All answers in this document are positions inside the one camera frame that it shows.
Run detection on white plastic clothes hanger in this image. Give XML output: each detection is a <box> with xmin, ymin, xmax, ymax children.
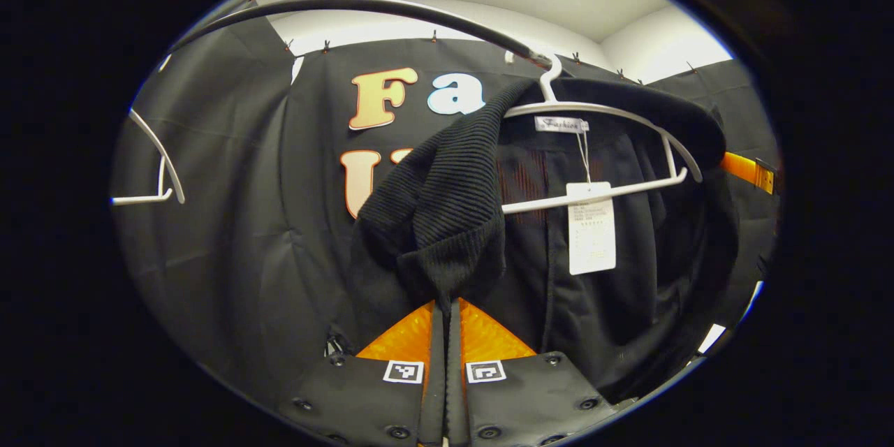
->
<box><xmin>501</xmin><ymin>52</ymin><xmax>705</xmax><ymax>216</ymax></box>

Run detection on white paper hang tag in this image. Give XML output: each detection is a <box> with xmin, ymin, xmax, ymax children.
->
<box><xmin>566</xmin><ymin>182</ymin><xmax>617</xmax><ymax>276</ymax></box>

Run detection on black backdrop cloth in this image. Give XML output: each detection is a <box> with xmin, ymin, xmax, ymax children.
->
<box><xmin>112</xmin><ymin>0</ymin><xmax>779</xmax><ymax>399</ymax></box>

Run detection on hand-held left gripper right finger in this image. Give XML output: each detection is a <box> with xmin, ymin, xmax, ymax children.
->
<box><xmin>447</xmin><ymin>298</ymin><xmax>615</xmax><ymax>447</ymax></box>

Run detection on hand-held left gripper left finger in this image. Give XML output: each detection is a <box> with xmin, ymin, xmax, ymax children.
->
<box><xmin>279</xmin><ymin>300</ymin><xmax>446</xmax><ymax>447</ymax></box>

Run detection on black clothes rack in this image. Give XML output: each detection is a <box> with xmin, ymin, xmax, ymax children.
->
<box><xmin>168</xmin><ymin>0</ymin><xmax>552</xmax><ymax>71</ymax></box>

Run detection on black knit garment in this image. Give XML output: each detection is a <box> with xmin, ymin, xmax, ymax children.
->
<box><xmin>349</xmin><ymin>77</ymin><xmax>741</xmax><ymax>406</ymax></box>

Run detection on white empty plastic hanger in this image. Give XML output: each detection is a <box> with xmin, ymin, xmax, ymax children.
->
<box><xmin>110</xmin><ymin>108</ymin><xmax>186</xmax><ymax>207</ymax></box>

